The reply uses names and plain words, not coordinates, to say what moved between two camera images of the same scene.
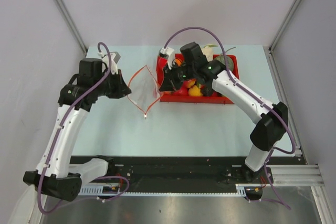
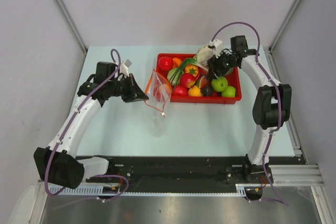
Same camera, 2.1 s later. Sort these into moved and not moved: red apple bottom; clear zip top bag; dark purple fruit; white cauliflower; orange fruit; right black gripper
Moved: right black gripper; clear zip top bag
Not moved: white cauliflower; orange fruit; red apple bottom; dark purple fruit
